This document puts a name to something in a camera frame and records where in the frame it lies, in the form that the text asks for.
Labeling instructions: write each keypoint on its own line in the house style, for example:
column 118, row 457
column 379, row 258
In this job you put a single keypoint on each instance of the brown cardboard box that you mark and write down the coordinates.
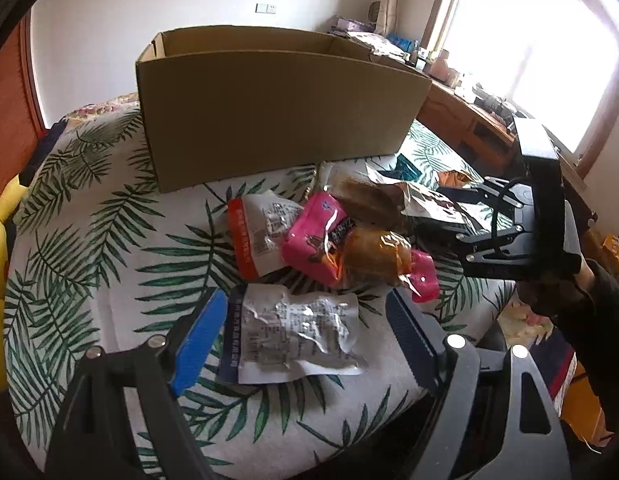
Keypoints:
column 269, row 115

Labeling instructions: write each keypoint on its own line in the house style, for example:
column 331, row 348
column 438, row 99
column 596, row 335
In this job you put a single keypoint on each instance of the person's right hand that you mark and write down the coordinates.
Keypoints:
column 552, row 297

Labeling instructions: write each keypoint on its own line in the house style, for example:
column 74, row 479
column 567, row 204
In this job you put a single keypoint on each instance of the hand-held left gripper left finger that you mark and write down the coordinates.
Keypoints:
column 199, row 340

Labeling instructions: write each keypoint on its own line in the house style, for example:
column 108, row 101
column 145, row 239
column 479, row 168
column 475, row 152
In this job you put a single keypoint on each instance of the white wall switch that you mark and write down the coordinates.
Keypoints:
column 265, row 8

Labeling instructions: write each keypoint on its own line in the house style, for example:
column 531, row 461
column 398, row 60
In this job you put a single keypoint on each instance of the blue packet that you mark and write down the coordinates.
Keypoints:
column 404, row 41

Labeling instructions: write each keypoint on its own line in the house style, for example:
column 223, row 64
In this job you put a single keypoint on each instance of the leaf print blanket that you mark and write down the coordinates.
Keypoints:
column 114, row 240

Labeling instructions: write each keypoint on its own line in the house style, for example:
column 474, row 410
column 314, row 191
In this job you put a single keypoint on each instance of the translucent brown snack packet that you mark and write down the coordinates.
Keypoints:
column 364, row 195

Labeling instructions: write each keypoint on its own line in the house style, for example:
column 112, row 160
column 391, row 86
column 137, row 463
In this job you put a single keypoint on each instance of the pink container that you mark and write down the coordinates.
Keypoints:
column 442, row 64

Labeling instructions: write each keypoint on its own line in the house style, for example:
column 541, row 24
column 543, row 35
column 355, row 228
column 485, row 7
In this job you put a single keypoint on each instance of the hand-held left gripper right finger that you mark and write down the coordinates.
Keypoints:
column 407, row 335

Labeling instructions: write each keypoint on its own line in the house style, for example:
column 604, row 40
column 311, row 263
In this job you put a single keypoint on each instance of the purple box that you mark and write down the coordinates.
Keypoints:
column 347, row 25

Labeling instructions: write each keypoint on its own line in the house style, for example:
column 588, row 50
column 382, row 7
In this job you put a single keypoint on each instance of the person's right forearm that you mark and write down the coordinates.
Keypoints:
column 602, row 320

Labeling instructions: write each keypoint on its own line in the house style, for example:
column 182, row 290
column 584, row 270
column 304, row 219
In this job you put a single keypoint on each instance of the pink snack packet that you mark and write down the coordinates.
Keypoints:
column 309, row 240

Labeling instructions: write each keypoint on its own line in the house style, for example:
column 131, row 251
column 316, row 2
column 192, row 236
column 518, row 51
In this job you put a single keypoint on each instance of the floral bedspread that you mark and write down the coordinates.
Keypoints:
column 99, row 107

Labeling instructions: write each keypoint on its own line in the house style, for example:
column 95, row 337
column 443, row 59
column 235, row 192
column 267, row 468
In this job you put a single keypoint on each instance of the white orange-edged snack packet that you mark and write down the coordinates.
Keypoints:
column 259, row 230

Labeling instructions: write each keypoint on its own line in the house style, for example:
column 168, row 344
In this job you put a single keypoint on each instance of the round brown mirror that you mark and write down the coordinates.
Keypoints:
column 374, row 10

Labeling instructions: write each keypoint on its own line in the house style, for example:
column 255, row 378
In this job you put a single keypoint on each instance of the large white snack packet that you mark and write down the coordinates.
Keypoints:
column 429, row 205

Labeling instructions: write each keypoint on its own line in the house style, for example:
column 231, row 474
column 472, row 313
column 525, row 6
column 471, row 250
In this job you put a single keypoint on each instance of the orange box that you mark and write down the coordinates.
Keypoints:
column 617, row 250

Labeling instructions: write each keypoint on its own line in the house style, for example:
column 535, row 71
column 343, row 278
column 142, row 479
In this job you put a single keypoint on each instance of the brown pink-ended snack packet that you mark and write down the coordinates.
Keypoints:
column 379, row 255

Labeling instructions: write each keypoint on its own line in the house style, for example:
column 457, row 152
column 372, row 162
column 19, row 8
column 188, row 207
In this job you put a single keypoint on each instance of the bright window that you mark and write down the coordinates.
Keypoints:
column 529, row 35

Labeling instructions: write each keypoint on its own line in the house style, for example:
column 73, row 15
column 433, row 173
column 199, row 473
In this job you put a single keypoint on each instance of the wooden desk cabinet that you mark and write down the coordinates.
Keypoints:
column 454, row 110

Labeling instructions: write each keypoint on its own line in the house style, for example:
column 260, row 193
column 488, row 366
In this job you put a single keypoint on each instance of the navy blue bed sheet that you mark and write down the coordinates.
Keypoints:
column 54, row 135

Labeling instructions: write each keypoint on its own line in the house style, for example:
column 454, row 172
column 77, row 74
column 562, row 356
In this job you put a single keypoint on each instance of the teal snack packet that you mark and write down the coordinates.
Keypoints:
column 404, row 164

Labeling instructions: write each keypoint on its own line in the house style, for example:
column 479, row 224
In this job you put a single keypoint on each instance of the red wooden wardrobe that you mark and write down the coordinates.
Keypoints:
column 12, row 110

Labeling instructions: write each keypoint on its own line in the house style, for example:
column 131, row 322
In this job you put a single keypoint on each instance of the silver blue-edged snack packet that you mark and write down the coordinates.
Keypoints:
column 289, row 330

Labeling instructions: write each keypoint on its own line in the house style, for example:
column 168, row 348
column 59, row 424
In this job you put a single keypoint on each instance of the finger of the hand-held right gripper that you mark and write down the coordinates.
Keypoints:
column 464, row 196
column 469, row 252

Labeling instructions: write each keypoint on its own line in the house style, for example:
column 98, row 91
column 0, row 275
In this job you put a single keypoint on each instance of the floral print folded cloth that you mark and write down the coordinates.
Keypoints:
column 377, row 45

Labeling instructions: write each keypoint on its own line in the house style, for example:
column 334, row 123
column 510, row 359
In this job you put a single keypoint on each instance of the small orange snack packet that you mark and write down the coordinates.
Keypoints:
column 457, row 178

